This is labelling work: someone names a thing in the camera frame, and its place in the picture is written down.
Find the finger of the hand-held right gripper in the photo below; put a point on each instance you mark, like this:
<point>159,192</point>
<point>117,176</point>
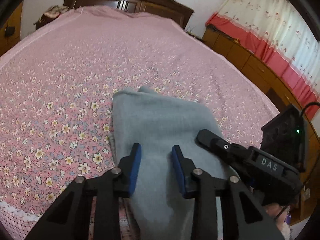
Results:
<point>217,145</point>

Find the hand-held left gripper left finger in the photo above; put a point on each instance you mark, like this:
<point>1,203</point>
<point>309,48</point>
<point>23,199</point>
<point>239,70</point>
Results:
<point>133,170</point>

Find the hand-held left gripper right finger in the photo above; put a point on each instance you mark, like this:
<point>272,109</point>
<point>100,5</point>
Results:
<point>178,170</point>

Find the grey towel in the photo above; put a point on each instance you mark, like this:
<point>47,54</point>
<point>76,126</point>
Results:
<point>160,120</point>

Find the person's right hand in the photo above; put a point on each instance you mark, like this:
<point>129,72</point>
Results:
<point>272,208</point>

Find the wooden window cabinet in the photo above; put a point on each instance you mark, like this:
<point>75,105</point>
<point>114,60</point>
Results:
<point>237,55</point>

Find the pink floral bed sheet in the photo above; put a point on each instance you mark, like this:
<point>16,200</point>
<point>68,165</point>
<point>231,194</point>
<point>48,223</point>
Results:
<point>100,62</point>

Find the white lace bed skirt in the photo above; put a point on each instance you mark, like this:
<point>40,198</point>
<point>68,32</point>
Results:
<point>15,215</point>

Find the white and red floral curtain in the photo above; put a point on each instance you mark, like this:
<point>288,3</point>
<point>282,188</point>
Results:
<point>262,25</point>

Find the dark wooden nightstand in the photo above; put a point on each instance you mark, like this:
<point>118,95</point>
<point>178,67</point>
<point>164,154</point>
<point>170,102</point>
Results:
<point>41,23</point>

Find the orange wooden wardrobe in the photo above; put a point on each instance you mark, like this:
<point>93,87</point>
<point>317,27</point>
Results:
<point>8,47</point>

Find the crumpled cloth pile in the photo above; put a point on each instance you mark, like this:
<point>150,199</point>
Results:
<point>55,11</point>

